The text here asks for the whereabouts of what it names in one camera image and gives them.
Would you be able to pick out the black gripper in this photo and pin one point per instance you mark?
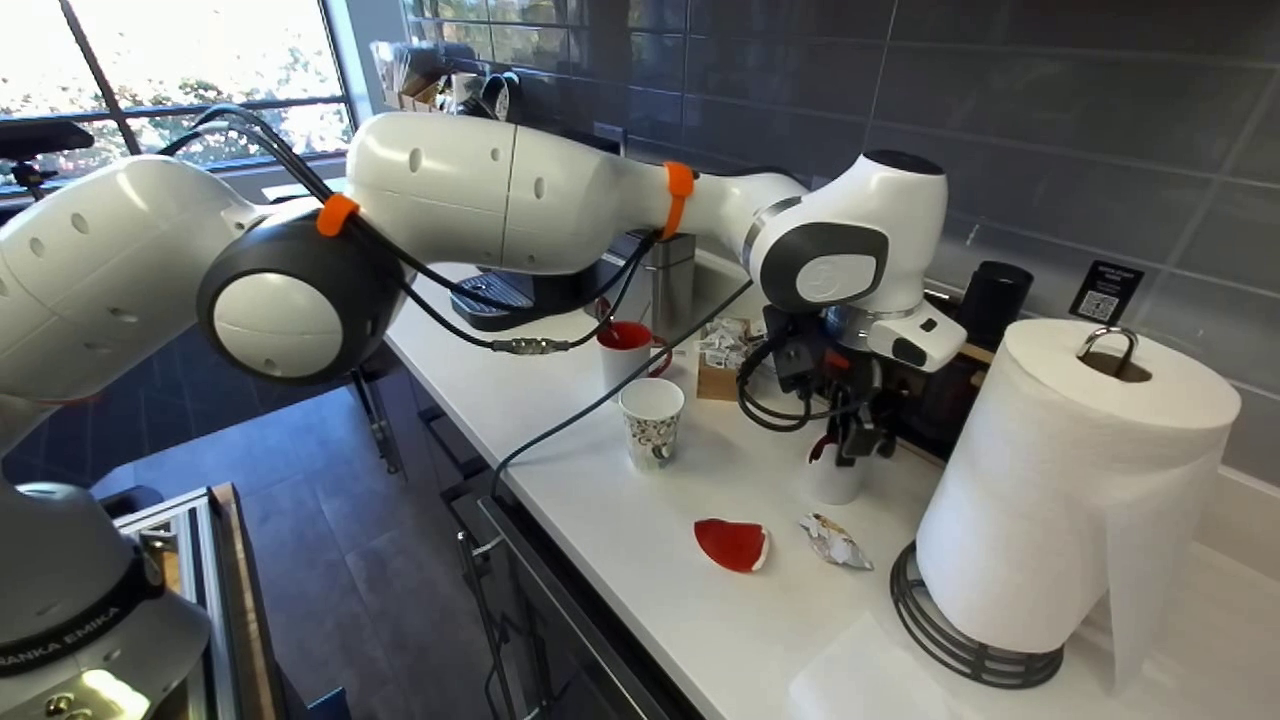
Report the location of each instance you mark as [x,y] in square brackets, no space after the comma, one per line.
[847,380]

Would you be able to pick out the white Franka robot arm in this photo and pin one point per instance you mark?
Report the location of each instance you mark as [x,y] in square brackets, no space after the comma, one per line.
[504,203]

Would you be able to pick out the patterned paper cup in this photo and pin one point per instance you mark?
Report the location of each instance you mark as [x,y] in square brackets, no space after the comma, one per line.
[654,425]

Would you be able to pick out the crumpled foil wrapper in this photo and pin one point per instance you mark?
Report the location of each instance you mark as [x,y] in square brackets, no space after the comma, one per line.
[838,547]

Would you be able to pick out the red bowl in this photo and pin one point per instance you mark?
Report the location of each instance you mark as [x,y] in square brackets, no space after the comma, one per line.
[729,547]

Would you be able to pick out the black canister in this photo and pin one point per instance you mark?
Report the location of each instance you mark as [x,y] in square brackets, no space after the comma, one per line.
[998,300]

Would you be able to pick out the white paper towel roll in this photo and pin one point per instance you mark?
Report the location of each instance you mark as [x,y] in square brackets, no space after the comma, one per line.
[1052,507]

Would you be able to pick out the black paper towel holder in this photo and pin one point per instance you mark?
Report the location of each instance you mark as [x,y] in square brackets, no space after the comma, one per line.
[961,644]

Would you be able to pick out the silver metal box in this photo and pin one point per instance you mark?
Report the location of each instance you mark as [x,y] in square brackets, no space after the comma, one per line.
[672,286]

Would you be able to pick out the white mug red inside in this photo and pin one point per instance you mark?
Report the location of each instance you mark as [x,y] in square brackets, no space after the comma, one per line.
[625,337]

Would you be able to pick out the black sign card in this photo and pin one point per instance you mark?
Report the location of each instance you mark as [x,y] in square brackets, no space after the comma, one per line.
[1106,293]

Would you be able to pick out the dark cabinet front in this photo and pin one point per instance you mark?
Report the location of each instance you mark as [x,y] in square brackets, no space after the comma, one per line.
[533,627]

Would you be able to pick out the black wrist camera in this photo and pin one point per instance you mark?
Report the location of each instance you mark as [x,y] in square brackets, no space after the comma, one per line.
[790,361]

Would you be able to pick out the aluminium robot stand frame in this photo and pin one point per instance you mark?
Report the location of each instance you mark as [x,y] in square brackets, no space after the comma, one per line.
[181,560]

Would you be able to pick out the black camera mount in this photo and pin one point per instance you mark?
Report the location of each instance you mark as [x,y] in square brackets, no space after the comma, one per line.
[37,142]

